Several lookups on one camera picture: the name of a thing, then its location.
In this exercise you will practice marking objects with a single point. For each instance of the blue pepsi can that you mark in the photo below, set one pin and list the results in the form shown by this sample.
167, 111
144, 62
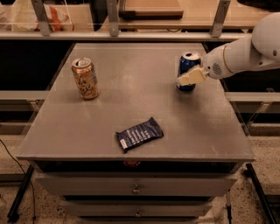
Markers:
187, 61

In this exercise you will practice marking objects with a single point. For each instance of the grey drawer cabinet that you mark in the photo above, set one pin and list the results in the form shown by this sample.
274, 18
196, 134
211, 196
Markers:
141, 152

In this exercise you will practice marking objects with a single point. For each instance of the drawer with knob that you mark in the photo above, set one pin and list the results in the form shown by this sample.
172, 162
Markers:
208, 186
137, 208

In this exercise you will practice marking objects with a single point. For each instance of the orange white bag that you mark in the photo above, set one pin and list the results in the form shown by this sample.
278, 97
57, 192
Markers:
58, 19

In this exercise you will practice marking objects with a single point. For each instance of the dark blue snack bar wrapper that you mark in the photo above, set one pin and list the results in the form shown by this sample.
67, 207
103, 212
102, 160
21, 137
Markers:
139, 134

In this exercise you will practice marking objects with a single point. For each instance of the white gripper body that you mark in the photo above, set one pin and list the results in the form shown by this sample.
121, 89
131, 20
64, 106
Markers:
213, 65

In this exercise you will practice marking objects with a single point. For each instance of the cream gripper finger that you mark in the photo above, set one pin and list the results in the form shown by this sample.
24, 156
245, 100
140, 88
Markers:
194, 76

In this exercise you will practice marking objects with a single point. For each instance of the wooden tray on shelf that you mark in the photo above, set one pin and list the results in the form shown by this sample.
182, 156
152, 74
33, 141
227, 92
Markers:
150, 9

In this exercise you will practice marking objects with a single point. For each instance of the lower drawer with knob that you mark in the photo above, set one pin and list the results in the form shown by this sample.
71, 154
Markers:
137, 208

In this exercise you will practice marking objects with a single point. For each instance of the upper drawer with knob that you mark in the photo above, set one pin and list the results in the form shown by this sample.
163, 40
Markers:
208, 186

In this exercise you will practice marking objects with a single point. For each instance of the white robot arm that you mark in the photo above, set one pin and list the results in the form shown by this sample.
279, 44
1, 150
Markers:
258, 51

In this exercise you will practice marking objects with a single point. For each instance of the orange patterned soda can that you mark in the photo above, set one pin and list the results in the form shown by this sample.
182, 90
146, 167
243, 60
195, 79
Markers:
84, 74

